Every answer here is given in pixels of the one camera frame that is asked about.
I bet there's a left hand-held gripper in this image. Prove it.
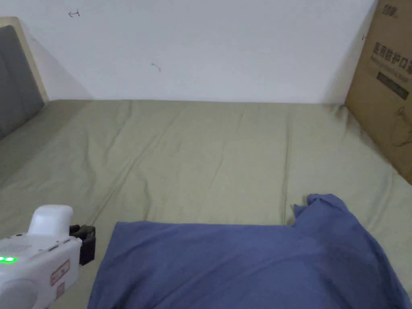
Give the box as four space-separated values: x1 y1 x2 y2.
0 205 97 309

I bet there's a grey padded headboard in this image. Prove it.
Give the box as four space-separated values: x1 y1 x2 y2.
0 16 49 141

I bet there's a blue garment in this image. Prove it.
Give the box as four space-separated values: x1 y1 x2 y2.
87 193 412 309

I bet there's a bed with pale green sheet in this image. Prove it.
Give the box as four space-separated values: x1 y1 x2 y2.
0 99 412 309

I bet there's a brown cardboard carton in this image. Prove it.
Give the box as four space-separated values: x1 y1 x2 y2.
344 0 412 185

